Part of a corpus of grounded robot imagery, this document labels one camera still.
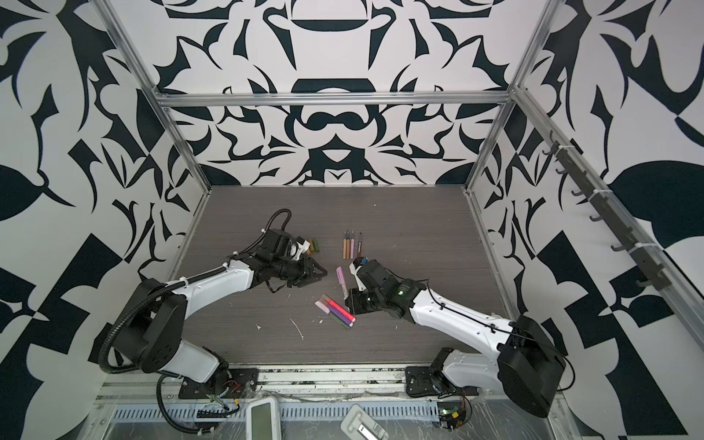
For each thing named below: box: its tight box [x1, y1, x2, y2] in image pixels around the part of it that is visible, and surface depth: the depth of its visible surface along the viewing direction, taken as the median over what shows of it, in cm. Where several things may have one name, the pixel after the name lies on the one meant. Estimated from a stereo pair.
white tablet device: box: [245, 396, 283, 440], surface depth 68 cm
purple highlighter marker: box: [327, 304, 354, 328], surface depth 87 cm
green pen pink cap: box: [314, 300, 351, 330], surface depth 89 cm
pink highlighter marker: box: [320, 293, 357, 323], surface depth 89 cm
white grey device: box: [340, 403, 389, 440], surface depth 69 cm
